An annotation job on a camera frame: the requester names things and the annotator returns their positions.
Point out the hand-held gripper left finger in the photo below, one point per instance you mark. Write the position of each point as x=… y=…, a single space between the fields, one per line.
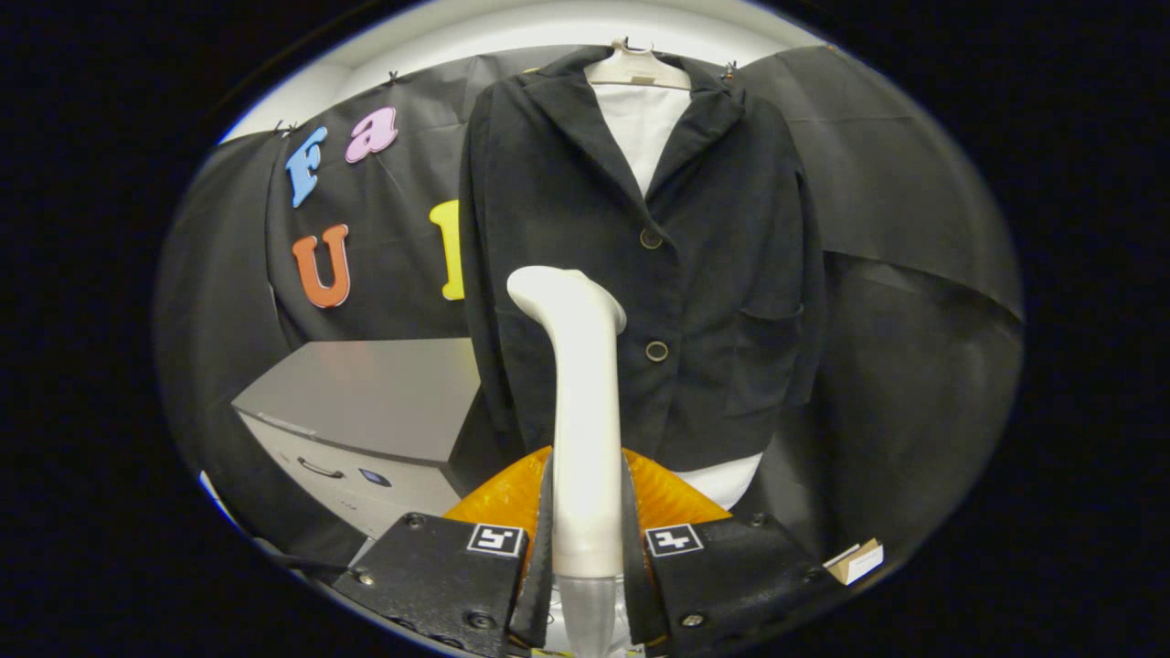
x=537 y=594

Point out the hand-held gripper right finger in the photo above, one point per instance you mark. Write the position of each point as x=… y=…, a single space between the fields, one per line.
x=637 y=594

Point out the black button jacket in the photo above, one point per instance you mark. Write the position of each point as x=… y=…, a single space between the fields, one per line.
x=713 y=274

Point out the small cardboard box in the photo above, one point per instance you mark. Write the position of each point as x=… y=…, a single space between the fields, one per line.
x=857 y=562

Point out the grey drawer cabinet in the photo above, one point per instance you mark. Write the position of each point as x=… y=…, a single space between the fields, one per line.
x=366 y=393

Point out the black backdrop cloth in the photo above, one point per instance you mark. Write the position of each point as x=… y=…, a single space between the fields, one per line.
x=914 y=366

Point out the white mannequin on stand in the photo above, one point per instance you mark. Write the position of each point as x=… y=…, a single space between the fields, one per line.
x=640 y=128

